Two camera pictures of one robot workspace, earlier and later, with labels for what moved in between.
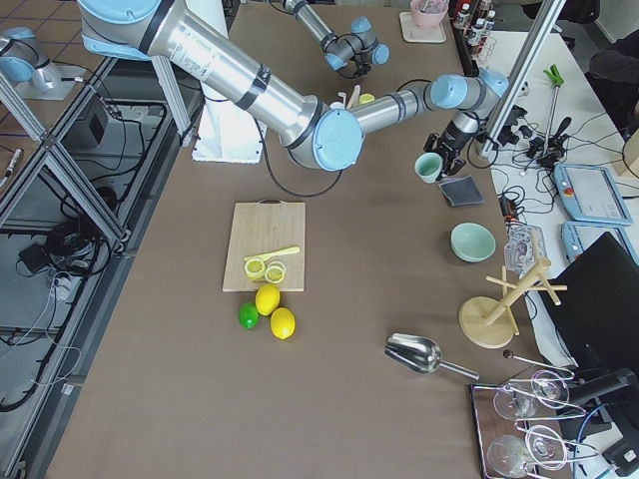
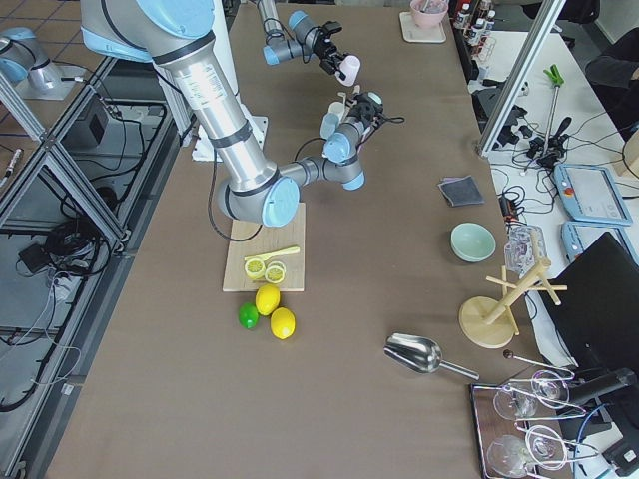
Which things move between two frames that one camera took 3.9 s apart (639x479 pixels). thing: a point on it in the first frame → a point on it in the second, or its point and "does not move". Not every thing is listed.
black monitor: (598, 316) does not move
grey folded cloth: (461, 191) does not move
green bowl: (472, 242) does not move
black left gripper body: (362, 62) → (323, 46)
